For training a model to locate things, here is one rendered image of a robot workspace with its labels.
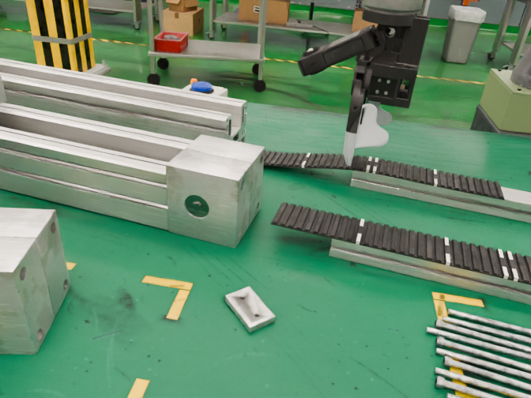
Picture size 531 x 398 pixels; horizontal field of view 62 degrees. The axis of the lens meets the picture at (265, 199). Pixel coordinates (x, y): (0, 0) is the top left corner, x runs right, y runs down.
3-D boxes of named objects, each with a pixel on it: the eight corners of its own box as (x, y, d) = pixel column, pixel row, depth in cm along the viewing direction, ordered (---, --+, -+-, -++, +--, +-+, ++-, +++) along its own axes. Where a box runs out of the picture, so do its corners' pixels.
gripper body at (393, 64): (407, 114, 60) (431, 20, 54) (344, 103, 62) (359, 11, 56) (408, 98, 67) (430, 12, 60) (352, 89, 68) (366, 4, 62)
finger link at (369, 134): (380, 174, 62) (395, 107, 60) (338, 165, 63) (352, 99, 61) (381, 171, 65) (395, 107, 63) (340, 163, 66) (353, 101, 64)
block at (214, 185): (265, 200, 64) (270, 140, 59) (235, 249, 54) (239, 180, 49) (208, 187, 66) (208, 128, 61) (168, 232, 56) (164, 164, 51)
